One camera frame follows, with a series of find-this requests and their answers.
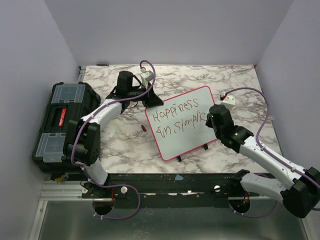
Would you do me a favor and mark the black whiteboard clip right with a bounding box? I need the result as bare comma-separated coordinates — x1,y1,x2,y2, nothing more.
202,143,208,151

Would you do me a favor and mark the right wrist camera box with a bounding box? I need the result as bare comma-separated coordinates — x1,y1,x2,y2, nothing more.
220,94,236,111

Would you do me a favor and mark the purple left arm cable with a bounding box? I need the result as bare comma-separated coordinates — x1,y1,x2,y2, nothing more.
69,59,156,221

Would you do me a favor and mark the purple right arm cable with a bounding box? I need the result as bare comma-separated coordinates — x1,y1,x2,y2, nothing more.
221,87,320,218

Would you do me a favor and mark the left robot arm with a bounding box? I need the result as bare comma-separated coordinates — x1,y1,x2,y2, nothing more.
63,67,164,198

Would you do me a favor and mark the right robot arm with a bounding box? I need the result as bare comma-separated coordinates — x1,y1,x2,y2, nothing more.
205,104,320,219

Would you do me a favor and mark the small black object at wall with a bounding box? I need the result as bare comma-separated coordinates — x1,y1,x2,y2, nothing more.
96,63,109,67

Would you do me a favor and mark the black plastic toolbox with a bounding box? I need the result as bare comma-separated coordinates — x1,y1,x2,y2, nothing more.
31,82,101,174

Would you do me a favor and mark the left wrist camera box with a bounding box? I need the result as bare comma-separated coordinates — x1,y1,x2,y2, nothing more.
140,68,154,89

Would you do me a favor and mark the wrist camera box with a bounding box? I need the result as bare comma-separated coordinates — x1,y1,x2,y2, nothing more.
140,68,154,89
220,94,236,111

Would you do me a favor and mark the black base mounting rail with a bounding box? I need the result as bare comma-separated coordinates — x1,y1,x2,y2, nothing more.
81,173,261,212

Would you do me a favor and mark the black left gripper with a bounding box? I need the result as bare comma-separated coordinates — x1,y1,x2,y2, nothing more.
127,82,164,108

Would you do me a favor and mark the pink framed whiteboard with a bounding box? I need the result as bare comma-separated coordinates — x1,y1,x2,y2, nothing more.
144,85,216,161

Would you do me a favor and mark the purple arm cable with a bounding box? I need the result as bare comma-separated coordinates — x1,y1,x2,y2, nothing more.
69,59,156,221
221,87,320,218

